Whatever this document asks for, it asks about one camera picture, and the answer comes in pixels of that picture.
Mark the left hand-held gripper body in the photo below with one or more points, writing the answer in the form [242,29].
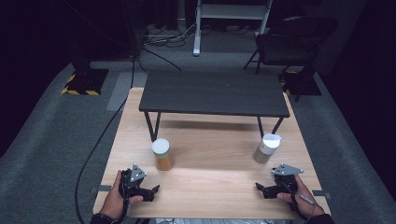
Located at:
[134,186]

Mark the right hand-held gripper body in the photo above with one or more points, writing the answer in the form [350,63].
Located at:
[285,183]

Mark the orange jar with white lid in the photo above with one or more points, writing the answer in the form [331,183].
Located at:
[164,160]

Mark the grey jar with white lid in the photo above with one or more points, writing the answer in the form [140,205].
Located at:
[264,152]

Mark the black desktop shelf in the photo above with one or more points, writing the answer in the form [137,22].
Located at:
[214,93]

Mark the person's left hand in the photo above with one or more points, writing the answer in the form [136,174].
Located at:
[113,203]

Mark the person's right hand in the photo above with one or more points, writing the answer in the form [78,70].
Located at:
[303,203]

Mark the grey tape strip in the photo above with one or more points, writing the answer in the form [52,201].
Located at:
[104,188]
[322,193]

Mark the black yellow striped stand base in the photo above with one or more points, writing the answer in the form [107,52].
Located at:
[303,85]
[88,81]

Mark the black folding chair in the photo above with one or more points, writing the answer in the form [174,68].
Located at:
[289,40]

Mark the black stand pole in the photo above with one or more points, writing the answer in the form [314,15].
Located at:
[134,25]

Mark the white metal stand frame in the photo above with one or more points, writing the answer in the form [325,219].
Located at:
[230,11]

